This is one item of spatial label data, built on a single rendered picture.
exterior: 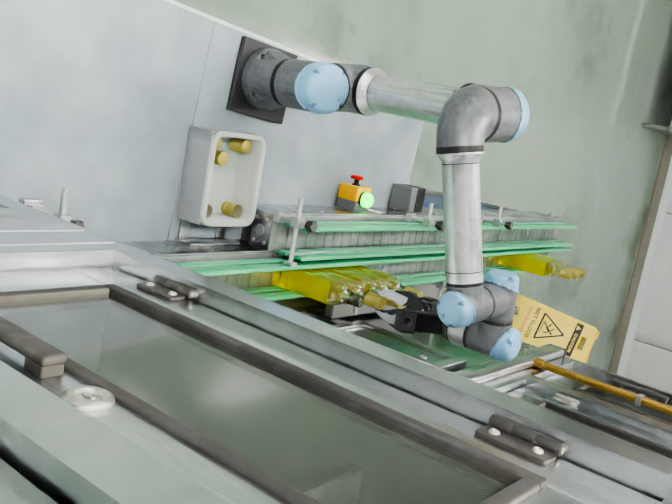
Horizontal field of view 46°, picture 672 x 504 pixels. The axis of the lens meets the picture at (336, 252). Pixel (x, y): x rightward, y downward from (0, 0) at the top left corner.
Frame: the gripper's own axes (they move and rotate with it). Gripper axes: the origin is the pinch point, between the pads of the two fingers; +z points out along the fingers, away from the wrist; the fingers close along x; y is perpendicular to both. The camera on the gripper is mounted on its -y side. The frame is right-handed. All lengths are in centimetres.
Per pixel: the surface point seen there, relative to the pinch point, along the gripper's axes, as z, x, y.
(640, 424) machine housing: -57, -16, 32
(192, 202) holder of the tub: 36, 17, -31
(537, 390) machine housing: -31.2, -17.0, 31.4
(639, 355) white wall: 91, -133, 585
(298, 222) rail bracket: 18.9, 15.6, -12.2
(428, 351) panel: -6.7, -12.7, 16.5
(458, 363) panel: -16.3, -12.3, 15.1
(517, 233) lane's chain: 27, 8, 129
